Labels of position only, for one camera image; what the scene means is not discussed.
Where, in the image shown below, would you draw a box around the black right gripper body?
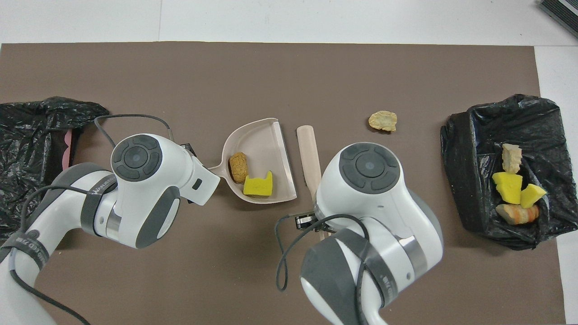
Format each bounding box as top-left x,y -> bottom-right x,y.
294,211 -> 332,235

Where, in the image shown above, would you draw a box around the brown bread roll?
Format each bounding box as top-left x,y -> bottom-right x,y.
228,152 -> 249,184

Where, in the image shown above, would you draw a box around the green yellow sponge piece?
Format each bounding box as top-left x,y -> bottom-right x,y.
491,172 -> 523,204
243,170 -> 274,197

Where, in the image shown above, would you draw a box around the beige brush black bristles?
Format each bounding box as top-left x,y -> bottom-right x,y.
296,125 -> 326,242

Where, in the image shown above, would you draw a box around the beige plastic dustpan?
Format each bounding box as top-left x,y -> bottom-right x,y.
207,118 -> 298,204

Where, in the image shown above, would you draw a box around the toy croissant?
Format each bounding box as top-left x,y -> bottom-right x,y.
495,203 -> 540,225

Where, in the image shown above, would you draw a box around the pink item in bin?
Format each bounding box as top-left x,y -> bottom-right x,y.
63,130 -> 74,167

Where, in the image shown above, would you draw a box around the black bagged bin pink inside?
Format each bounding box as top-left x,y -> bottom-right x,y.
0,96 -> 110,240

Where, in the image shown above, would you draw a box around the black bagged trash bin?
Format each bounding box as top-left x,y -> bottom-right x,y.
440,94 -> 578,251

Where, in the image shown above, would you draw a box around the brown table mat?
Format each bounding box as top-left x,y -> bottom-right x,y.
0,42 -> 567,325

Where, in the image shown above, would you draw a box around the grey ribbed grille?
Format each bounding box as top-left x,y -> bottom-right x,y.
540,0 -> 578,39

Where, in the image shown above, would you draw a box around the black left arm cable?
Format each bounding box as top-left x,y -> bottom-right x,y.
9,114 -> 174,325

